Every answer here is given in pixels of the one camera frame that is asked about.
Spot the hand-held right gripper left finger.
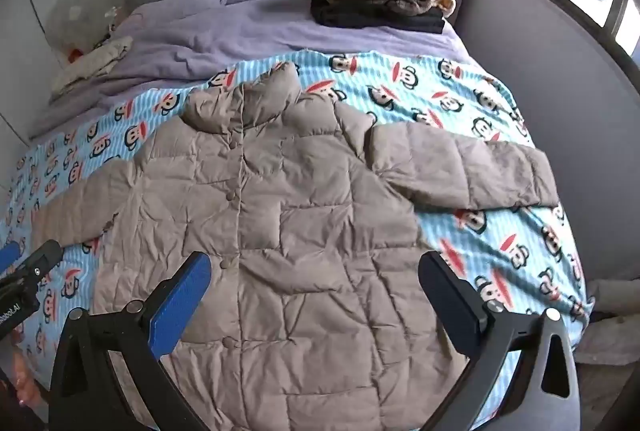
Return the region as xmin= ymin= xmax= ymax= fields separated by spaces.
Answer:
xmin=48 ymin=252 xmax=211 ymax=431

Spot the white wardrobe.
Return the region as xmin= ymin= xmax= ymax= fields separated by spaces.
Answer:
xmin=0 ymin=0 xmax=126 ymax=152

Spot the purple duvet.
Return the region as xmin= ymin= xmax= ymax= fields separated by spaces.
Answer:
xmin=30 ymin=0 xmax=471 ymax=142

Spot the beige puffer jacket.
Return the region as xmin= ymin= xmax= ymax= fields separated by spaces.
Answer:
xmin=31 ymin=61 xmax=560 ymax=431

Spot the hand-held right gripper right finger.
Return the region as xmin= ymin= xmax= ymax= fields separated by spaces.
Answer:
xmin=417 ymin=251 xmax=583 ymax=431

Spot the blue striped printed blanket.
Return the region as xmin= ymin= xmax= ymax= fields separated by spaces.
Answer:
xmin=0 ymin=48 xmax=596 ymax=431

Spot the white standing fan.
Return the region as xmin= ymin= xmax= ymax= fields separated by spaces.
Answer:
xmin=47 ymin=0 xmax=108 ymax=56

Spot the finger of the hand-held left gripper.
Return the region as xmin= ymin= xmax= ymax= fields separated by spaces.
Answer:
xmin=0 ymin=243 xmax=22 ymax=273
xmin=19 ymin=239 xmax=65 ymax=284

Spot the person's left hand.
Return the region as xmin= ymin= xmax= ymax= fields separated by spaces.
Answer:
xmin=12 ymin=351 xmax=37 ymax=404

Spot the grey garment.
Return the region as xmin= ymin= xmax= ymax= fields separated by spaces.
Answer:
xmin=575 ymin=278 xmax=640 ymax=367

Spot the cream quilted cloth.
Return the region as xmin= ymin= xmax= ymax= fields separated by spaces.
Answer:
xmin=50 ymin=36 xmax=135 ymax=92

